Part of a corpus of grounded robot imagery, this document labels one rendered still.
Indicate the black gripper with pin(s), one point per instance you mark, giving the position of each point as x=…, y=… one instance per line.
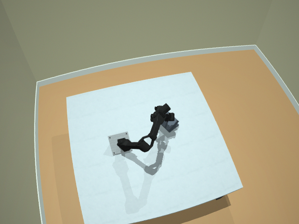
x=170, y=117

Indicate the grey sloped panel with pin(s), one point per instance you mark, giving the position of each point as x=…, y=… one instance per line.
x=170, y=125

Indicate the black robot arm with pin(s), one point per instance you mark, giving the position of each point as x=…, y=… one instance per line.
x=158, y=118

